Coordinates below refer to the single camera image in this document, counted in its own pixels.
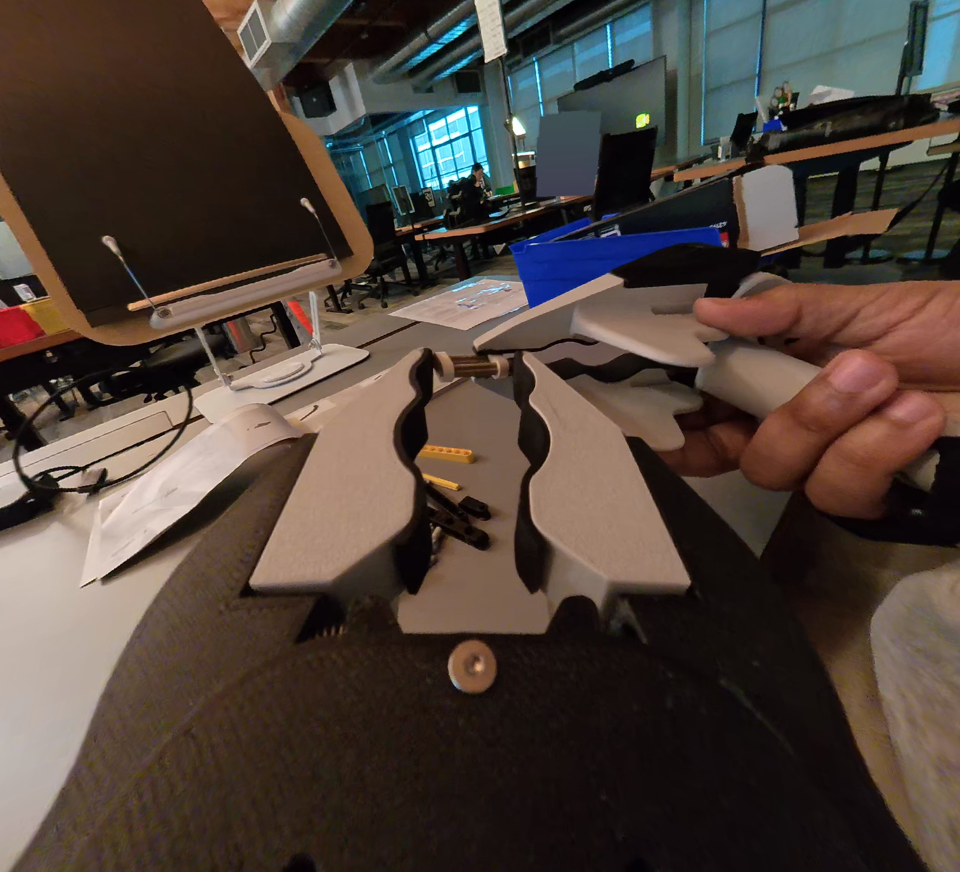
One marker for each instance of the blue plastic bin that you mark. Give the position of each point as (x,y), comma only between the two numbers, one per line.
(577,264)

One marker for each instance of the wooden office desk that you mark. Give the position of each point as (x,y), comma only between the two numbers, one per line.
(825,147)
(510,217)

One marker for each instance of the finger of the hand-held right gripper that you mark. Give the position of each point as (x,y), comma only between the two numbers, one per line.
(637,403)
(600,317)

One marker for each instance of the black computer monitor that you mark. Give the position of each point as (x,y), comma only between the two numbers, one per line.
(622,170)

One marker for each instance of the white hanging sign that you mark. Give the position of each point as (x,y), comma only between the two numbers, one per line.
(491,24)

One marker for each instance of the tan and white lego assembly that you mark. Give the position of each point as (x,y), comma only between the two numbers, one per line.
(472,365)

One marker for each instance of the long yellow lego beam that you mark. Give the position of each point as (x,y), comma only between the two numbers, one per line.
(448,453)

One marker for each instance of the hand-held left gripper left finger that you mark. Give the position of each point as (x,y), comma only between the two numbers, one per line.
(345,504)

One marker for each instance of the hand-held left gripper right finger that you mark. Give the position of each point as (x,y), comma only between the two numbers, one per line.
(600,504)

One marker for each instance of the black ceiling speaker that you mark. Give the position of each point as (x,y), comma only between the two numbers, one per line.
(316,99)

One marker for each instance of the black office chair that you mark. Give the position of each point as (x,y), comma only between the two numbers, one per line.
(382,234)

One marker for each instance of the standing lamp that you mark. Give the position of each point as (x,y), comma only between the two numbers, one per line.
(517,126)

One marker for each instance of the large display screen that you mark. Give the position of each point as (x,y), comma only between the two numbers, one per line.
(630,99)

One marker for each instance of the black video bar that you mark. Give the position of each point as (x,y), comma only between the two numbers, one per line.
(604,76)

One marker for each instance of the printed paper sheet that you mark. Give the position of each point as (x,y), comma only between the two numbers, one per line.
(465,303)

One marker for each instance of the thin yellow lego axle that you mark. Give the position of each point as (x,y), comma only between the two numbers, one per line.
(442,482)

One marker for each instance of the book stand with white base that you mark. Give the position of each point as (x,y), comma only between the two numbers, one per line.
(150,136)

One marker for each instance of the lego instruction booklet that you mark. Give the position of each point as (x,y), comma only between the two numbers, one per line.
(172,489)

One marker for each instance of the person's right hand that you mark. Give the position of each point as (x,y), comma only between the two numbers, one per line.
(885,339)

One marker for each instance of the pile of large lego parts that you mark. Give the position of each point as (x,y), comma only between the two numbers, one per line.
(457,523)

